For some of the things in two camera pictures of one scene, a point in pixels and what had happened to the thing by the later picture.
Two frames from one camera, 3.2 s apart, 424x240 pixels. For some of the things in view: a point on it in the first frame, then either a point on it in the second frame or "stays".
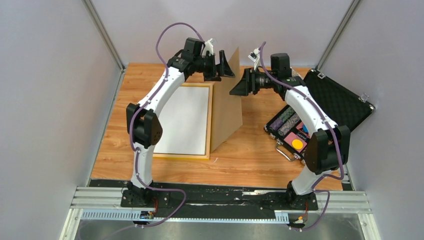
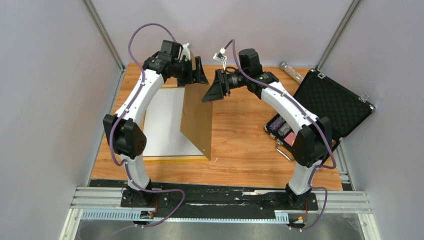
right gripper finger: [247, 84] to [218, 91]
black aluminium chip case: [292, 133] stays
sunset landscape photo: [184, 119] stays
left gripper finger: [225, 69] to [199, 75]
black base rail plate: [190, 200] stays
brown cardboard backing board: [226, 115] to [196, 121]
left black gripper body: [208, 67] to [183, 72]
